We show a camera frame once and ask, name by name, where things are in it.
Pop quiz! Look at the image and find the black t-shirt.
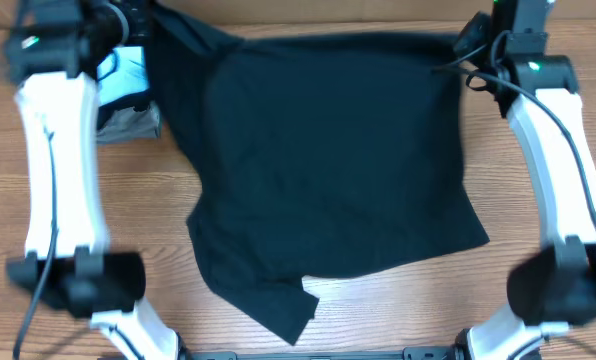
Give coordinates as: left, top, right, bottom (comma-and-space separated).
144, 4, 488, 344

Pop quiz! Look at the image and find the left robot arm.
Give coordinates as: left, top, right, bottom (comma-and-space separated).
3, 1, 189, 359

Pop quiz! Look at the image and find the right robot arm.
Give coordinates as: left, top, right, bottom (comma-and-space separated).
446, 0, 596, 359

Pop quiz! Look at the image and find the folded black garment in stack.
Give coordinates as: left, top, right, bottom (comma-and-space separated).
97, 91, 152, 130

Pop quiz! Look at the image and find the folded grey t-shirt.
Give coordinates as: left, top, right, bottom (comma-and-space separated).
96, 102, 162, 145

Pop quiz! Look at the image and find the light blue printed t-shirt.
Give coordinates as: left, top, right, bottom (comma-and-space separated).
97, 47, 149, 105

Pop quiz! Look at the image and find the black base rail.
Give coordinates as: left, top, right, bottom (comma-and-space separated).
187, 346, 466, 360

